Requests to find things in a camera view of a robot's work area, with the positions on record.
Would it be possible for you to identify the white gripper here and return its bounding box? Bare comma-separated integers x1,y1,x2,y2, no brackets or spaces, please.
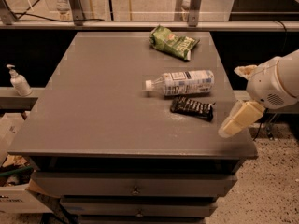
218,56,298,138

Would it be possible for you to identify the clear plastic water bottle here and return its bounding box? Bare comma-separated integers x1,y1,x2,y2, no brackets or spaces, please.
145,70,214,96

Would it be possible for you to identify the black rxbar chocolate wrapper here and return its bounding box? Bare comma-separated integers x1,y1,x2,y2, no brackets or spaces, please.
170,96,213,121

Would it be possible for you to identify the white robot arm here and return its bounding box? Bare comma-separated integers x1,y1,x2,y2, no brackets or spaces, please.
218,50,299,138

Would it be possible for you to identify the white pump dispenser bottle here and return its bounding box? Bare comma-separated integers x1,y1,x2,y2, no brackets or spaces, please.
7,64,32,96

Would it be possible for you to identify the green chip bag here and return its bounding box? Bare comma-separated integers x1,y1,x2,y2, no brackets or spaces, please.
149,25,199,61

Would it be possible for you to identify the grey drawer cabinet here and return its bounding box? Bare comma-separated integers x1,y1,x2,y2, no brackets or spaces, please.
9,32,257,224

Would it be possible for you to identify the top drawer knob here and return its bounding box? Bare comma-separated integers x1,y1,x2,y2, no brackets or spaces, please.
131,186,140,196

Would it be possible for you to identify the white cardboard box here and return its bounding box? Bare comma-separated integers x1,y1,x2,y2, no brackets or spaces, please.
0,113,51,214

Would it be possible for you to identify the black cable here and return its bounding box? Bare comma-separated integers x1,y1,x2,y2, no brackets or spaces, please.
8,12,106,23

